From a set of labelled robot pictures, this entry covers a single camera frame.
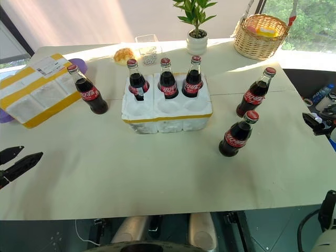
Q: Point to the glass cola bottle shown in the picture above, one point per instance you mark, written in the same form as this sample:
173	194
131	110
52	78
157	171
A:
192	84
90	95
252	98
137	81
168	84
236	137

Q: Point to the pink item in basket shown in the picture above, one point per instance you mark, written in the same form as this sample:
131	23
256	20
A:
252	28

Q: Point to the silver robot leg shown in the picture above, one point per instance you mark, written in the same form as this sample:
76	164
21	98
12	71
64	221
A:
131	229
202	231

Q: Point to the golden bread roll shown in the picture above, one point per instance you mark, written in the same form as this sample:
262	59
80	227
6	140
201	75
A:
124	55

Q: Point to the green plant in white pot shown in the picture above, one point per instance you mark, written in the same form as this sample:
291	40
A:
197	43

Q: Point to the red-tipped tongs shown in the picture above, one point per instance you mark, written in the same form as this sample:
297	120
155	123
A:
292	15

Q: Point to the black clamp device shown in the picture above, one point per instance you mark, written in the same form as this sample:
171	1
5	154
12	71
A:
313	122

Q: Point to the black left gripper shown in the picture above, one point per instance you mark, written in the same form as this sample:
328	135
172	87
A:
3	181

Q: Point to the white foam bottle tray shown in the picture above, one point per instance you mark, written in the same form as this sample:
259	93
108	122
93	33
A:
168	115

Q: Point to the dark rounded robot torso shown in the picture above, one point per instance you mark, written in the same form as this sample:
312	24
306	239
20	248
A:
147	247

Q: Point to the foam lid with yellow tape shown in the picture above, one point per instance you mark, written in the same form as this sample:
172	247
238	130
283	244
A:
39	97

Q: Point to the woven wicker basket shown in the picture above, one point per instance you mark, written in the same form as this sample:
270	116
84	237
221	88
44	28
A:
257	46

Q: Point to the clear plastic container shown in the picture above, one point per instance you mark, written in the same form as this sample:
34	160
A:
147	40

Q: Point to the blue-label plastic water bottle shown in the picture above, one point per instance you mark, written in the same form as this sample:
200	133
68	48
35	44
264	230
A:
322	93

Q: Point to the pile of metal washers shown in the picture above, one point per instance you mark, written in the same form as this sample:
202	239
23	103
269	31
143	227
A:
150	60

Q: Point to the white cylindrical cup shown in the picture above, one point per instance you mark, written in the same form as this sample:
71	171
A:
326	101

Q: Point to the yellow item in basket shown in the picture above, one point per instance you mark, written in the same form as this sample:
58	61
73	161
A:
266	31

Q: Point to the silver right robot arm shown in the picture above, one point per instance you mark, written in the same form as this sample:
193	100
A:
328	210

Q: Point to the purple plate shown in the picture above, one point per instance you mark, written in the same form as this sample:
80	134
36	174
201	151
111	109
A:
79	65

